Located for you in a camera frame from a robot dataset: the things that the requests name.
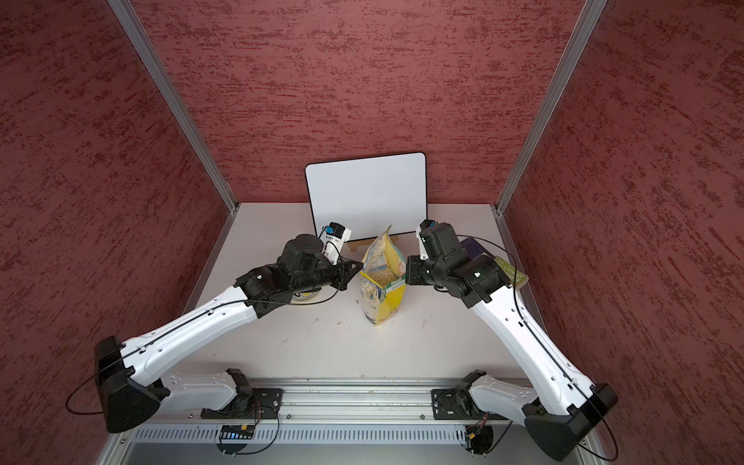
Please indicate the dark purple book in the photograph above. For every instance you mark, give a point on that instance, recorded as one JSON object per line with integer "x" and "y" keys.
{"x": 474, "y": 248}

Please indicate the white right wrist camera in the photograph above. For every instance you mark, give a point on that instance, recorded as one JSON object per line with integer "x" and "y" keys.
{"x": 427, "y": 223}

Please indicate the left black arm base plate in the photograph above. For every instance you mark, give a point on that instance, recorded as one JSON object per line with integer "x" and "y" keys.
{"x": 262, "y": 404}

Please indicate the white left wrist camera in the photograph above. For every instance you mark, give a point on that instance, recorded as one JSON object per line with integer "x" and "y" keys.
{"x": 334, "y": 236}

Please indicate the aluminium mounting rail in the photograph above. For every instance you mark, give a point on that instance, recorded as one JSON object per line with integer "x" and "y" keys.
{"x": 354, "y": 401}

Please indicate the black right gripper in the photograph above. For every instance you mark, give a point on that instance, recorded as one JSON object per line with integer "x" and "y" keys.
{"x": 414, "y": 275}

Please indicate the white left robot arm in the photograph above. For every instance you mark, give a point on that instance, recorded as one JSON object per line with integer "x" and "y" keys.
{"x": 128, "y": 375}

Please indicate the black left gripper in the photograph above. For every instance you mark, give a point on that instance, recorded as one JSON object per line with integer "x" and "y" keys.
{"x": 345, "y": 272}

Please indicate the left aluminium corner post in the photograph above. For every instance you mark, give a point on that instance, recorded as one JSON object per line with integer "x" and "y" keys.
{"x": 135, "y": 32}

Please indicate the aluminium corner post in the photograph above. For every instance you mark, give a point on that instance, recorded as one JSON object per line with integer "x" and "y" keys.
{"x": 135, "y": 32}
{"x": 584, "y": 27}

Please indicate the right aluminium corner post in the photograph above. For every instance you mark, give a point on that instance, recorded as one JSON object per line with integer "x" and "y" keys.
{"x": 584, "y": 27}

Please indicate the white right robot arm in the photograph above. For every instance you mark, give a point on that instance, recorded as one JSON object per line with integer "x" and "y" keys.
{"x": 562, "y": 405}

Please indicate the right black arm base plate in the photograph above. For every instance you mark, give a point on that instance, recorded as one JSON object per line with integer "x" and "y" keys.
{"x": 450, "y": 404}

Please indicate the white board black frame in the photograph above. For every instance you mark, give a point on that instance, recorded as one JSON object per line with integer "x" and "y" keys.
{"x": 371, "y": 195}

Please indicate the yellow oats bag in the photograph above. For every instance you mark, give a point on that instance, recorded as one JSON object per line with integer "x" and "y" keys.
{"x": 382, "y": 280}

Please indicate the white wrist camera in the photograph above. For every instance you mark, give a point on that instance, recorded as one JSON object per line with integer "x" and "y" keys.
{"x": 334, "y": 236}
{"x": 427, "y": 223}

